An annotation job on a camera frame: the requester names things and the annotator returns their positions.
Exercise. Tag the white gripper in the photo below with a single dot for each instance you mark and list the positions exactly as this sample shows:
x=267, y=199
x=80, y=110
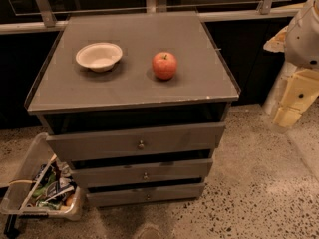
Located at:
x=303, y=43

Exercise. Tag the grey top drawer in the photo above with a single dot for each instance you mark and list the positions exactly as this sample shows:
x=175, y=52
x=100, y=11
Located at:
x=149, y=140

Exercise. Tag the grey drawer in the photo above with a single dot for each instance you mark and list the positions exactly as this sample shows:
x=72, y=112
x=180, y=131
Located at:
x=142, y=173
x=144, y=195
x=149, y=140

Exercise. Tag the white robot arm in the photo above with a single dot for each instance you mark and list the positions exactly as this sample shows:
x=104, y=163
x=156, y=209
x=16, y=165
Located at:
x=275, y=95

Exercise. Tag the grey middle drawer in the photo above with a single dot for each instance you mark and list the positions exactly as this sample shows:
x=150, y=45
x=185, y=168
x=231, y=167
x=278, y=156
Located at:
x=142, y=173

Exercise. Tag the grey wooden drawer cabinet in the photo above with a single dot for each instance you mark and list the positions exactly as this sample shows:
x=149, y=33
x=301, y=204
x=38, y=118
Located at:
x=68, y=98

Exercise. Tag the grey bottom drawer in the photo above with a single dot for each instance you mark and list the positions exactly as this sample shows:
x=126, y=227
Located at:
x=144, y=195

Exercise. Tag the red apple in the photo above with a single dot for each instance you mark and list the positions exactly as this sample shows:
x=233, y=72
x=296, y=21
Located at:
x=164, y=65

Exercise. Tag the white paper bowl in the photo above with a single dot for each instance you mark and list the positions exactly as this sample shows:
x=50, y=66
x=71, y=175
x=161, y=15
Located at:
x=99, y=57

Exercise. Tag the snack packages in bin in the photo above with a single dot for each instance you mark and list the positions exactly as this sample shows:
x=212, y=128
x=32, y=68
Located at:
x=52, y=187

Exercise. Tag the metal railing with glass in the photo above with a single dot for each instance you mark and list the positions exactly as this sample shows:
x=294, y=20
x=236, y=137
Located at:
x=33, y=16

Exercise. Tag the clear plastic bin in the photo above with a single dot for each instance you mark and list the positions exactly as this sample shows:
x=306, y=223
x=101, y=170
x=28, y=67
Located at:
x=38, y=153

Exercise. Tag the black object beside bin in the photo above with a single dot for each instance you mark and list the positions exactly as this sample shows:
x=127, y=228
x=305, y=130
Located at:
x=10, y=231

